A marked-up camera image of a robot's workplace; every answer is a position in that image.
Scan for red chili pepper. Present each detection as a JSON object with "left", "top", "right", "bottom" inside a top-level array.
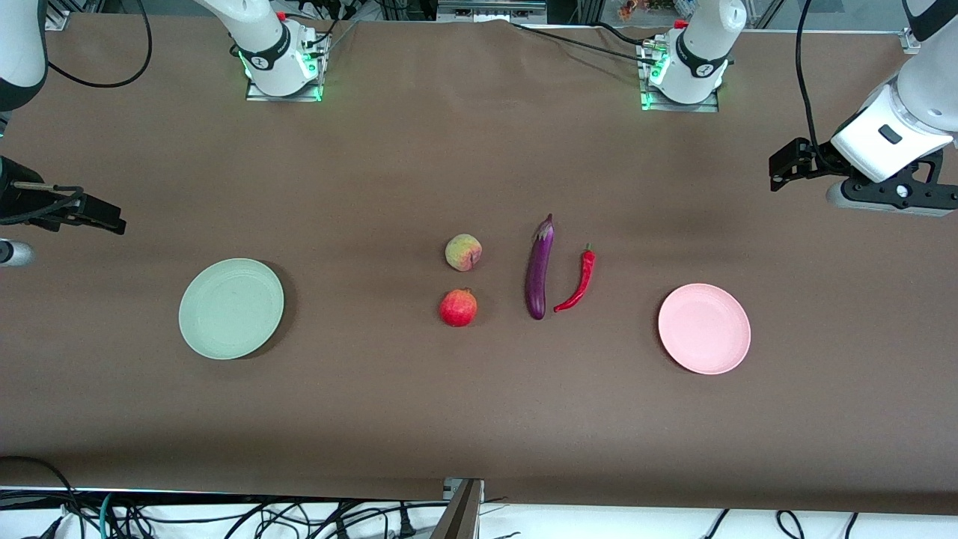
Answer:
[{"left": 553, "top": 243, "right": 597, "bottom": 314}]

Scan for long purple eggplant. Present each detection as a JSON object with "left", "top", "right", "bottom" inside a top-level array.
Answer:
[{"left": 525, "top": 213, "right": 555, "bottom": 321}]

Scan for yellow red peach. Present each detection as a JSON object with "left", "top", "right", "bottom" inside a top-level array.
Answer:
[{"left": 445, "top": 234, "right": 483, "bottom": 272}]

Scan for red pomegranate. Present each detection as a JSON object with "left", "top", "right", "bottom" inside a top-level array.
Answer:
[{"left": 439, "top": 287, "right": 478, "bottom": 328}]

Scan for pale green round plate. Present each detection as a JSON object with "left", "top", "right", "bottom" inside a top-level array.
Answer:
[{"left": 178, "top": 258, "right": 286, "bottom": 361}]

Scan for pink round plate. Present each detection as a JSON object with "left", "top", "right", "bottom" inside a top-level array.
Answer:
[{"left": 658, "top": 283, "right": 751, "bottom": 375}]

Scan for colourful toy items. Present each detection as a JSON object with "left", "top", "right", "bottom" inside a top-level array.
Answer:
[{"left": 617, "top": 0, "right": 676, "bottom": 21}]

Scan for large table cover sheet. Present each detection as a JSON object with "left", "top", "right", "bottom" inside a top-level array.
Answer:
[{"left": 0, "top": 13, "right": 958, "bottom": 517}]

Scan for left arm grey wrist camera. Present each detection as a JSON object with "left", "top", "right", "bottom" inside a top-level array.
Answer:
[{"left": 826, "top": 178, "right": 958, "bottom": 219}]

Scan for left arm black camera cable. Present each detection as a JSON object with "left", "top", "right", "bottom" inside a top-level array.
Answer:
[{"left": 795, "top": 0, "right": 833, "bottom": 162}]

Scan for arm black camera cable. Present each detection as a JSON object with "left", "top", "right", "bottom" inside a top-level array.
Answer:
[
  {"left": 795, "top": 0, "right": 833, "bottom": 162},
  {"left": 0, "top": 0, "right": 153, "bottom": 225}
]

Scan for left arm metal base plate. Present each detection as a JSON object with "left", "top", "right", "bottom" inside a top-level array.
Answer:
[{"left": 640, "top": 39, "right": 721, "bottom": 114}]

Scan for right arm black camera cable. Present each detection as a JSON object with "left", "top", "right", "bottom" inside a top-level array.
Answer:
[{"left": 0, "top": 0, "right": 153, "bottom": 225}]

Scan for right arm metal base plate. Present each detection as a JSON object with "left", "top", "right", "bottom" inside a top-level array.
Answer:
[{"left": 245, "top": 30, "right": 326, "bottom": 103}]

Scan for short black base cable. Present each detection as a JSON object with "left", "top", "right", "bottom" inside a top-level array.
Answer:
[{"left": 584, "top": 21, "right": 667, "bottom": 47}]

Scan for long black base cable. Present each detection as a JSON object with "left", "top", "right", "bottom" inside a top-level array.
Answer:
[{"left": 511, "top": 21, "right": 659, "bottom": 65}]

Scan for thick black looping cable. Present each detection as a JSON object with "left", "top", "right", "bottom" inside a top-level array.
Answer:
[{"left": 0, "top": 455, "right": 79, "bottom": 539}]

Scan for aluminium frame profile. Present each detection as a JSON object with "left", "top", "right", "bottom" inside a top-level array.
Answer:
[{"left": 438, "top": 0, "right": 547, "bottom": 23}]

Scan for tangled black cables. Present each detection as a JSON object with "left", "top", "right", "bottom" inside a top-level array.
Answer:
[{"left": 0, "top": 490, "right": 450, "bottom": 539}]

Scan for grey metal camera post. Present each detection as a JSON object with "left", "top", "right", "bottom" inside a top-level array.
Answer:
[{"left": 433, "top": 478, "right": 485, "bottom": 539}]

